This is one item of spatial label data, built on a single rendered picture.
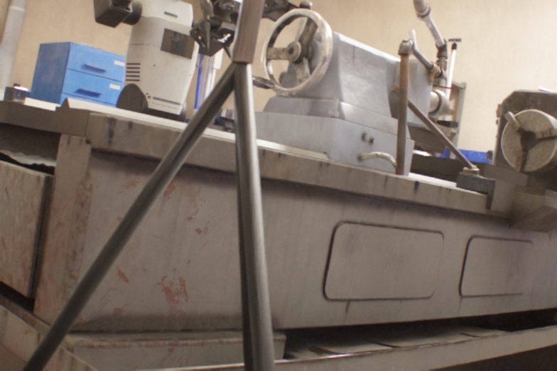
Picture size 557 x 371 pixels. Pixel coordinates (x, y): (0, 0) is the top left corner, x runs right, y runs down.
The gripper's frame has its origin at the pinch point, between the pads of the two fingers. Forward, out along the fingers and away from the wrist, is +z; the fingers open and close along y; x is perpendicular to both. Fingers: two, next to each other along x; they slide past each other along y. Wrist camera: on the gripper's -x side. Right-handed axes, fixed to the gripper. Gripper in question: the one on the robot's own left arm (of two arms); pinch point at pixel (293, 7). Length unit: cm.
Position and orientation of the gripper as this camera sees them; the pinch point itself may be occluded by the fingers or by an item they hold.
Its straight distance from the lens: 204.6
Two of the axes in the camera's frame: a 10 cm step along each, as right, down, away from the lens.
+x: -2.4, 9.7, -1.0
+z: 7.0, 1.0, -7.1
